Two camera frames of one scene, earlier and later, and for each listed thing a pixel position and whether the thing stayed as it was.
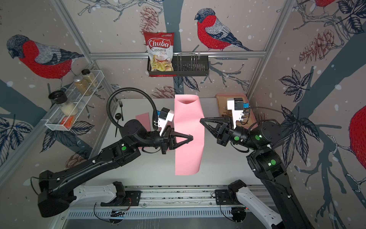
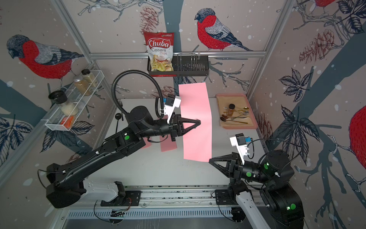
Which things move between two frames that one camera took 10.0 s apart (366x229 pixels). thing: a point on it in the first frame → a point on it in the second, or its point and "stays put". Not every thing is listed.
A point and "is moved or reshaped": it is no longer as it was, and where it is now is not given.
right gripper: (224, 134) → (234, 170)
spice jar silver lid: (82, 86) stays put
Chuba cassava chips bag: (160, 46) stays put
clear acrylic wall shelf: (63, 117) stays put
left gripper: (167, 139) → (176, 126)
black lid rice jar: (67, 108) stays put
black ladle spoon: (117, 117) stays put
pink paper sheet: (189, 156) is moved or reshaped
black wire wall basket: (184, 66) stays put
